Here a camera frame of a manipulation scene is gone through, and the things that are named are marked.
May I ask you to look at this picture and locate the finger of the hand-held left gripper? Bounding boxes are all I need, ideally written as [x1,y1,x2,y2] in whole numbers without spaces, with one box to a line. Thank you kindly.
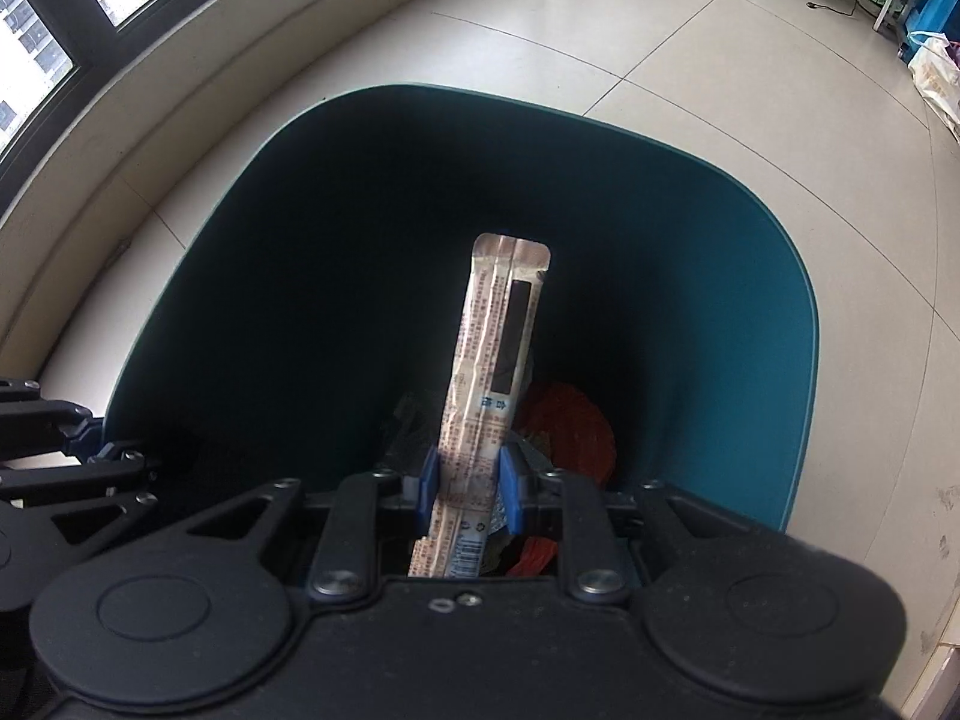
[0,377,104,460]
[0,444,162,580]

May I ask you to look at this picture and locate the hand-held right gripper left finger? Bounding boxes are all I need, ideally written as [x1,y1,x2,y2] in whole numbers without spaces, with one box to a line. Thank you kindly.
[186,448,442,604]

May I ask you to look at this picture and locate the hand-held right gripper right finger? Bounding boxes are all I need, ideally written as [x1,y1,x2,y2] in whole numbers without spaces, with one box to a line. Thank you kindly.
[498,445,760,605]

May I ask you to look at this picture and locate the orange foam fruit net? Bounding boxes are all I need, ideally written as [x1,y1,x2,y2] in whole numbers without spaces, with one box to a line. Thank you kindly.
[514,381,617,578]

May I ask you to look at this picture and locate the long beige snack wrapper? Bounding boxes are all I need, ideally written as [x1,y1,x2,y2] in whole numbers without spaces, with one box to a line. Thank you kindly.
[407,232,554,580]

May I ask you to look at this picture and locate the teal plastic trash bin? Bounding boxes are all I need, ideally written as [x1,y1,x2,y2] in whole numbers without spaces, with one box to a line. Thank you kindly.
[101,82,818,580]

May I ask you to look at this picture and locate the white printed bag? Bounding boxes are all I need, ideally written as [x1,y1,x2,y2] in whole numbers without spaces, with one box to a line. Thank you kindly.
[907,34,960,137]

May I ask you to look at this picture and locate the blue plastic box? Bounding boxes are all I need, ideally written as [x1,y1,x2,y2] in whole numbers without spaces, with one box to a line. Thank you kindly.
[902,0,960,47]

